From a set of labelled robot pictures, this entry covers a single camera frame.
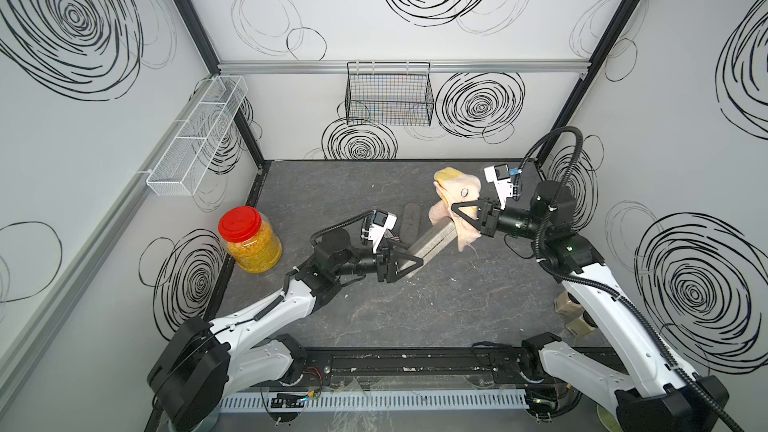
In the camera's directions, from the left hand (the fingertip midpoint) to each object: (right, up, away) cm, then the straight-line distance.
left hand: (418, 262), depth 66 cm
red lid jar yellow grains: (-44, +3, +13) cm, 46 cm away
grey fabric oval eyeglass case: (+1, +5, +33) cm, 33 cm away
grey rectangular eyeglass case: (+2, +5, -3) cm, 6 cm away
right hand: (+8, +12, -2) cm, 14 cm away
